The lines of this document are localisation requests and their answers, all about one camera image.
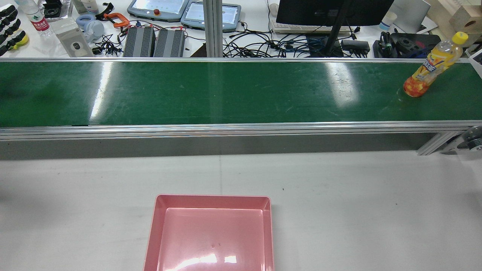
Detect pink plastic basket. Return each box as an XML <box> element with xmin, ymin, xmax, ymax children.
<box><xmin>143</xmin><ymin>194</ymin><xmax>275</xmax><ymax>271</ymax></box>

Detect green conveyor belt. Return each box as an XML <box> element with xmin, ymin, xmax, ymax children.
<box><xmin>0</xmin><ymin>61</ymin><xmax>482</xmax><ymax>127</ymax></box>

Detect black finned power box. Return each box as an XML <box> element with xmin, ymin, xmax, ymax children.
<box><xmin>123</xmin><ymin>26</ymin><xmax>156</xmax><ymax>58</ymax></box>
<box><xmin>154</xmin><ymin>29</ymin><xmax>186</xmax><ymax>58</ymax></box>

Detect white keyboard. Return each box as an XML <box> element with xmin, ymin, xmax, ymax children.
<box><xmin>271</xmin><ymin>21</ymin><xmax>356</xmax><ymax>35</ymax></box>

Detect grey teach pendant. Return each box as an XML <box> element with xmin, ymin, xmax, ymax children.
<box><xmin>181</xmin><ymin>1</ymin><xmax>242</xmax><ymax>32</ymax></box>
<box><xmin>127</xmin><ymin>0</ymin><xmax>190</xmax><ymax>22</ymax></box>

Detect black monitor stand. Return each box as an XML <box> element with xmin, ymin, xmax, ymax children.
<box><xmin>309</xmin><ymin>0</ymin><xmax>354</xmax><ymax>58</ymax></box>

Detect black Huawei monitor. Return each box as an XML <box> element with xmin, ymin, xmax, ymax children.
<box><xmin>276</xmin><ymin>0</ymin><xmax>394</xmax><ymax>27</ymax></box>

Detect orange clamp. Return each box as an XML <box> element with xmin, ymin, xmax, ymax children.
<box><xmin>104</xmin><ymin>12</ymin><xmax>130</xmax><ymax>29</ymax></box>

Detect light blue headphones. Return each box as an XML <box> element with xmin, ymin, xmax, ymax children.
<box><xmin>76</xmin><ymin>14</ymin><xmax>105</xmax><ymax>43</ymax></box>

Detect paper cup blue stripes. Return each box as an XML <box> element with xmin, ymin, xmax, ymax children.
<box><xmin>379</xmin><ymin>11</ymin><xmax>398</xmax><ymax>31</ymax></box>

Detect zip bag with part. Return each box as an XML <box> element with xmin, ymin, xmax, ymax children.
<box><xmin>51</xmin><ymin>19</ymin><xmax>95</xmax><ymax>58</ymax></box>

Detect orange juice bottle yellow cap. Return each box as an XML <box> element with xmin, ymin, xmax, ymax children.
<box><xmin>403</xmin><ymin>32</ymin><xmax>469</xmax><ymax>98</ymax></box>

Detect silver laptop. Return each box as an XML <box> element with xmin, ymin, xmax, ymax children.
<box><xmin>388</xmin><ymin>0</ymin><xmax>431</xmax><ymax>33</ymax></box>

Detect conveyor motor wheel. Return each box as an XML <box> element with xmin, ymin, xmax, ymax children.
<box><xmin>461</xmin><ymin>126</ymin><xmax>482</xmax><ymax>151</ymax></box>

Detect clear water bottle red label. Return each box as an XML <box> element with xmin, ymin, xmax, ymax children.
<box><xmin>18</xmin><ymin>0</ymin><xmax>53</xmax><ymax>37</ymax></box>

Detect wooden box with hole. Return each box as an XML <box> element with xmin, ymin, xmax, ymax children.
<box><xmin>429</xmin><ymin>0</ymin><xmax>482</xmax><ymax>46</ymax></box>

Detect black spare finger assembly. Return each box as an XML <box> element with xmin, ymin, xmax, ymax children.
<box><xmin>0</xmin><ymin>5</ymin><xmax>27</xmax><ymax>57</ymax></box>

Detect black cable tangle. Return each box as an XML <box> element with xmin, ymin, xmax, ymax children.
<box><xmin>222</xmin><ymin>22</ymin><xmax>341</xmax><ymax>58</ymax></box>

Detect aluminium profile post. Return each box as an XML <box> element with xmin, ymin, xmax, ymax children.
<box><xmin>203</xmin><ymin>0</ymin><xmax>223</xmax><ymax>58</ymax></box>

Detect small black cable bundle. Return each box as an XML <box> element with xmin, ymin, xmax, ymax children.
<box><xmin>92</xmin><ymin>34</ymin><xmax>125</xmax><ymax>56</ymax></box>

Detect black curved bracket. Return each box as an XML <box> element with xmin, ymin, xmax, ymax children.
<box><xmin>95</xmin><ymin>3</ymin><xmax>114</xmax><ymax>21</ymax></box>

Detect black round mount part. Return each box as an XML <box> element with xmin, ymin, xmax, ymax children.
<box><xmin>373</xmin><ymin>32</ymin><xmax>441</xmax><ymax>58</ymax></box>

